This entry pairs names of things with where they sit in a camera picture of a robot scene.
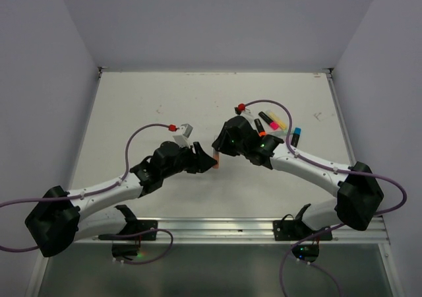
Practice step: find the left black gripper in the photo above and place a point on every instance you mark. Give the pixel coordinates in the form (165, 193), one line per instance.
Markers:
(200, 161)

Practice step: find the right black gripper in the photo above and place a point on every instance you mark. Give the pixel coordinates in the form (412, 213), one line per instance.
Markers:
(221, 143)

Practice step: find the pastel orange highlighter body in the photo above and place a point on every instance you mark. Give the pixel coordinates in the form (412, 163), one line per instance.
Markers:
(216, 156)

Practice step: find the black neon orange highlighter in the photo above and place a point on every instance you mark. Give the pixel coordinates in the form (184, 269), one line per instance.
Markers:
(260, 128)

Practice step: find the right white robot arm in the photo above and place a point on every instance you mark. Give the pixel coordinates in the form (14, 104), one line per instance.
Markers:
(356, 195)

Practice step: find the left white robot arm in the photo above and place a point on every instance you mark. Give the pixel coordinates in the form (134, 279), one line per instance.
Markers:
(59, 217)

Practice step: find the black neon pink highlighter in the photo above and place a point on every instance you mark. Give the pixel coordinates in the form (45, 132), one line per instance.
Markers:
(271, 123)

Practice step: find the yellow highlighter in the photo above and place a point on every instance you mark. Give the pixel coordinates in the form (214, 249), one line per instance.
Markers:
(276, 119)

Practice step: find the pastel green highlighter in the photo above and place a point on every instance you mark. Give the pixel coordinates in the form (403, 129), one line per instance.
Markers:
(283, 134)

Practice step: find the black blue highlighter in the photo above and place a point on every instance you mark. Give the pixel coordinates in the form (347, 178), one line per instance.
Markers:
(295, 137)

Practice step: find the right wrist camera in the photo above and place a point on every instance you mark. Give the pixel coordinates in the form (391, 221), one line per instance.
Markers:
(246, 113)

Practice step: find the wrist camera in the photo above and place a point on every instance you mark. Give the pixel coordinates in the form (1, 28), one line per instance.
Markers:
(182, 134)
(246, 113)

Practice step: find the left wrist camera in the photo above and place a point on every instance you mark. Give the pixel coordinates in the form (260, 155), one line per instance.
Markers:
(182, 134)

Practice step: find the aluminium rail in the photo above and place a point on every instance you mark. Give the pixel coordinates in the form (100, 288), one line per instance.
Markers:
(227, 230)

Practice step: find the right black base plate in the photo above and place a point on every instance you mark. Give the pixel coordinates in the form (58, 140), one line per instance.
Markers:
(292, 228)

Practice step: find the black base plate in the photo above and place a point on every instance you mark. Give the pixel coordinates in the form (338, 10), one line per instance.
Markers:
(132, 225)
(292, 228)

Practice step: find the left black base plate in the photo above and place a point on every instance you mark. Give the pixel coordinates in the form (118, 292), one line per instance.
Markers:
(132, 225)

